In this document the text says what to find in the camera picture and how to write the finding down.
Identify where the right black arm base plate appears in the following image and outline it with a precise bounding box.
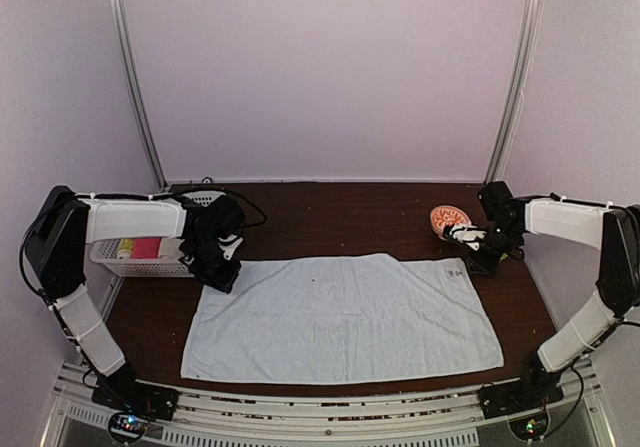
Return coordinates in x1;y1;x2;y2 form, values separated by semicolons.
477;375;564;419

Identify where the left aluminium frame post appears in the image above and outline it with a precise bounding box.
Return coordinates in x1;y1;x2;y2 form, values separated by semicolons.
109;0;167;190

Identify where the white perforated plastic basket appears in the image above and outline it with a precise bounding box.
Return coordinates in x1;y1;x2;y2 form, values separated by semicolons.
84;191;228;278

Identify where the red white patterned ceramic bowl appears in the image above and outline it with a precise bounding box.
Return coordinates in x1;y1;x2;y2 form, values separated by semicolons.
429;205;472;239

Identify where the right round circuit board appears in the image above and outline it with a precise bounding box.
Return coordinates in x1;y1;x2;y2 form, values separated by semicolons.
509;412;550;442

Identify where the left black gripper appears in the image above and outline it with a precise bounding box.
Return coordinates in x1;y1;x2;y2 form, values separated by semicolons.
185;236;241;293

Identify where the white terry towel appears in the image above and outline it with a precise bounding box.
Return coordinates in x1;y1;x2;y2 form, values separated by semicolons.
158;238;182;260

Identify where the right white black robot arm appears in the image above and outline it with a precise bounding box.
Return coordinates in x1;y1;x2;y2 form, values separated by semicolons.
439;192;639;409

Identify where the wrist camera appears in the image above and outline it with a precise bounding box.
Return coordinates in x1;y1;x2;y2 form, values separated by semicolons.
477;181;513;221
207;195;246;238

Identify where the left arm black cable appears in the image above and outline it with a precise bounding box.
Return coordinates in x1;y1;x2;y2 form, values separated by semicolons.
227;191;269;231

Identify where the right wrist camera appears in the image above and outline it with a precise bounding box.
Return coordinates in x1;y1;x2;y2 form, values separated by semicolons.
477;181;513;221

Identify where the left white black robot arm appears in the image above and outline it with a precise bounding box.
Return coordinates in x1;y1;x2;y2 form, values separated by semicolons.
18;185;249;411

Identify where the aluminium frame post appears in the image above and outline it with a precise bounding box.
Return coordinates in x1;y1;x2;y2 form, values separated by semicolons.
483;0;543;184
109;0;167;190

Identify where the light blue towel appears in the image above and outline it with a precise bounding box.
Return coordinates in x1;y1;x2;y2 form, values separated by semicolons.
180;253;504;385

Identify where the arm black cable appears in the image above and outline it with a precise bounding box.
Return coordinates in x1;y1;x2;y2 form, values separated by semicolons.
227;191;269;231
542;316;640;418

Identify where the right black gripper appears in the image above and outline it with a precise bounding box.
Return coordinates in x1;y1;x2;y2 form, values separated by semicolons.
467;223;522;275

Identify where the left round circuit board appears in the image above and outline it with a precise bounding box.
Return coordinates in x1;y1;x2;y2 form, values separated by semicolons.
107;412;149;444

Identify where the yellow white cup in basket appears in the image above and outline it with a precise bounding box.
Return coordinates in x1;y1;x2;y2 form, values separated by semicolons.
116;238;135;260

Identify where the right aluminium frame post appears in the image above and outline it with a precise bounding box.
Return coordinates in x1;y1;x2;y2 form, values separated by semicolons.
483;0;543;184

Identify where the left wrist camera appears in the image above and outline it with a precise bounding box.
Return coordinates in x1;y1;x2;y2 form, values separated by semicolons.
207;195;246;238

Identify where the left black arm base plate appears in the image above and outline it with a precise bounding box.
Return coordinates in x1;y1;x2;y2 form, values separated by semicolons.
91;374;179;421

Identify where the round circuit board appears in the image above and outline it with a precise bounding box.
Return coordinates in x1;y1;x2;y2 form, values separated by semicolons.
107;412;149;444
509;412;550;442

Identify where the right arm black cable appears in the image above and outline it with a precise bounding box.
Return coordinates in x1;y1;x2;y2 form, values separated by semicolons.
542;316;640;418

